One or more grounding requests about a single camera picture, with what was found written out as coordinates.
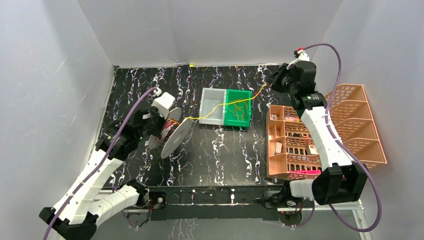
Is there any red wire on spool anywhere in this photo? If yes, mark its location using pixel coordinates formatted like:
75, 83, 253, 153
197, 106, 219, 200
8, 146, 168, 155
158, 119, 181, 140

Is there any green plastic bin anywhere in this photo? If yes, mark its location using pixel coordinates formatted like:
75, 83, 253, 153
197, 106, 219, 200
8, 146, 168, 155
224, 89, 253, 128

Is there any orange desk organizer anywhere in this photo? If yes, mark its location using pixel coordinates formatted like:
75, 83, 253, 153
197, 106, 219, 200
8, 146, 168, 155
266, 84, 387, 180

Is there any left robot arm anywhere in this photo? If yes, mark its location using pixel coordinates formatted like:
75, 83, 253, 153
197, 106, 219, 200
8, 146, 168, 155
39, 106, 170, 240

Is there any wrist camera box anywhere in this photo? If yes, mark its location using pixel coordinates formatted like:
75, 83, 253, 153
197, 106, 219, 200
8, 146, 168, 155
286, 47, 310, 70
151, 92, 176, 118

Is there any white stapler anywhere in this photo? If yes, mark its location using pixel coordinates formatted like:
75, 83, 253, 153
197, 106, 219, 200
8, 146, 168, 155
273, 142, 283, 155

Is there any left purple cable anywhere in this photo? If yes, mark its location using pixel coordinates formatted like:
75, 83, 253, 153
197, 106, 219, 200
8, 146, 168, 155
42, 87, 162, 240

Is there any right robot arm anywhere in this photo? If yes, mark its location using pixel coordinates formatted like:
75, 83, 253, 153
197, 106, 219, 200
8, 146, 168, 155
266, 60, 370, 207

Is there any thin yellow wire bundle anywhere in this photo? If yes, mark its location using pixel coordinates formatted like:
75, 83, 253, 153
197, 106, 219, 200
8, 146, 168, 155
226, 97, 249, 121

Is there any thick yellow cable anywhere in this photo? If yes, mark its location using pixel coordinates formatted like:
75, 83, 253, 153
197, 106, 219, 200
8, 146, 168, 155
167, 83, 268, 126

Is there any pink marker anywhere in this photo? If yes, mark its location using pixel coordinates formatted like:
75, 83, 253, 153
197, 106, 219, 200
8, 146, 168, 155
290, 169, 322, 175

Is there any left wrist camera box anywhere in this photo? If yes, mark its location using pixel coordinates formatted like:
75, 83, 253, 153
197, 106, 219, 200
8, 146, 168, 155
151, 92, 176, 118

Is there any white plastic bin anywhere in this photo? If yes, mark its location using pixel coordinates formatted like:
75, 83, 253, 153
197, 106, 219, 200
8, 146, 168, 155
198, 87, 227, 126

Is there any white cable spool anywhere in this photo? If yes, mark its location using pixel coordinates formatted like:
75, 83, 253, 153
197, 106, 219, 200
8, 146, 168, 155
147, 107, 194, 159

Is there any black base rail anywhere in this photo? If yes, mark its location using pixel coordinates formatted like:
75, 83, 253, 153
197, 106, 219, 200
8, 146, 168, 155
150, 185, 302, 225

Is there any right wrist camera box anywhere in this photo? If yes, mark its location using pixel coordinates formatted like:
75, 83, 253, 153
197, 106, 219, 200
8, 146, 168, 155
286, 47, 310, 70

